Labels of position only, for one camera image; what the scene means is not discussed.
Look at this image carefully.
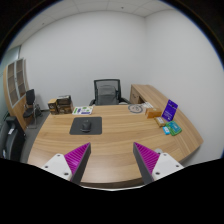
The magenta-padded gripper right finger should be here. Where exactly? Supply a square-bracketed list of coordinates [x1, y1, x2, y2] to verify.
[133, 142, 185, 185]

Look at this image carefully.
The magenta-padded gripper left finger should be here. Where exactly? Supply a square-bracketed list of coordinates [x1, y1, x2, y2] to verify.
[40, 142, 92, 184]

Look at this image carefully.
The black computer mouse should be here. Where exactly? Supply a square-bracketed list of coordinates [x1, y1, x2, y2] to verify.
[80, 118, 93, 133]

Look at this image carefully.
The dark grey mouse pad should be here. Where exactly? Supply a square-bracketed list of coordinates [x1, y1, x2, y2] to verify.
[69, 116, 103, 136]

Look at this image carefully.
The small yellow box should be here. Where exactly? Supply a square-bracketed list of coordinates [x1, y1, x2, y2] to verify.
[153, 116, 167, 128]

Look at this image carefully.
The green box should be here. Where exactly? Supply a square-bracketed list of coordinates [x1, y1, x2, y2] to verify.
[165, 120, 183, 137]

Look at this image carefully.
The orange-brown box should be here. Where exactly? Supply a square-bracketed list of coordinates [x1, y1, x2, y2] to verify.
[144, 107, 163, 119]

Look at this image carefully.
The white sticker sheet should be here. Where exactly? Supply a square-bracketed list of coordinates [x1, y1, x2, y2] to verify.
[72, 105, 95, 116]

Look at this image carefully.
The large brown cardboard box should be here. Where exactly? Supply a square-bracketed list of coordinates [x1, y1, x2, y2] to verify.
[56, 102, 74, 115]

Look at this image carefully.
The purple card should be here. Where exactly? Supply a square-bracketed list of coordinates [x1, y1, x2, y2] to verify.
[161, 99, 179, 123]

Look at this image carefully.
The small brown cardboard box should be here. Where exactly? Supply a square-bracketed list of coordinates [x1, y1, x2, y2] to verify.
[47, 97, 59, 115]

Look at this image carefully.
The black box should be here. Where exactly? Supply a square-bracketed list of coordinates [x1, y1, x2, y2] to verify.
[56, 94, 73, 106]

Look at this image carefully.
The wooden side desk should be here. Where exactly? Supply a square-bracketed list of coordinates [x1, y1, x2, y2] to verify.
[129, 83, 169, 106]

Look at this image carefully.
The black padded office chair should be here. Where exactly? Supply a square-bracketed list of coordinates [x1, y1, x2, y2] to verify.
[0, 115, 27, 162]

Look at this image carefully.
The grey backpack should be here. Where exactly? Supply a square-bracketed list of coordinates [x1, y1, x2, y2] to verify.
[96, 84, 119, 106]

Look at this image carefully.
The small black chair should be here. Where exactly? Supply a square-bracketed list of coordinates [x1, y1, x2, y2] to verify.
[22, 88, 43, 129]

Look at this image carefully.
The black mesh office chair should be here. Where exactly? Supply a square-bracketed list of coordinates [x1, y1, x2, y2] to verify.
[88, 78, 131, 107]

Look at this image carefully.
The wooden shelf unit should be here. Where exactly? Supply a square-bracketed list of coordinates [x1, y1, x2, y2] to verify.
[3, 57, 29, 131]

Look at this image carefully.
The clear bag with grey ring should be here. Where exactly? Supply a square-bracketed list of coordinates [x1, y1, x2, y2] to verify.
[127, 102, 154, 114]

